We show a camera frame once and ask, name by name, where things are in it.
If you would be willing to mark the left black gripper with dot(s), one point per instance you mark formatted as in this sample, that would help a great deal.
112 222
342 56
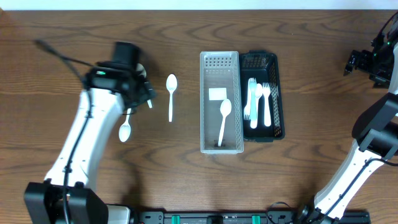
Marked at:
144 93

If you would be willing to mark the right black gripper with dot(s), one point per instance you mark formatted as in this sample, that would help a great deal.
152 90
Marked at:
366 63

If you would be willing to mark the white plastic spoon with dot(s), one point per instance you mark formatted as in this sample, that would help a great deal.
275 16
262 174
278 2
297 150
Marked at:
125 128
258 95
140 68
171 85

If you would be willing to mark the white plastic spoon horizontal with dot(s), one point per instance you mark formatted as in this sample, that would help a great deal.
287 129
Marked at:
225 110

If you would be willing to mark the white plastic fork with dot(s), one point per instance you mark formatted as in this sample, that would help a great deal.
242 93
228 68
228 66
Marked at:
266 91
248 106
252 87

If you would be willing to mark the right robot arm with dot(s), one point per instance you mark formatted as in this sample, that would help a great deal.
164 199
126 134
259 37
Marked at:
374 134

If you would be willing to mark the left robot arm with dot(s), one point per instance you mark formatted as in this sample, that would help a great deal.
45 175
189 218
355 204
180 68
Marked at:
110 89

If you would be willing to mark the clear plastic basket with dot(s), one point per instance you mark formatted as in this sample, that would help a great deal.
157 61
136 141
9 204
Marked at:
221 116

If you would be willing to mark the black plastic basket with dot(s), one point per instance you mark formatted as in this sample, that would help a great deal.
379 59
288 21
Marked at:
263 66

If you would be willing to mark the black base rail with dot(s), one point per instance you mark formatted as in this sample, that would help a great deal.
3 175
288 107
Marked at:
248 217

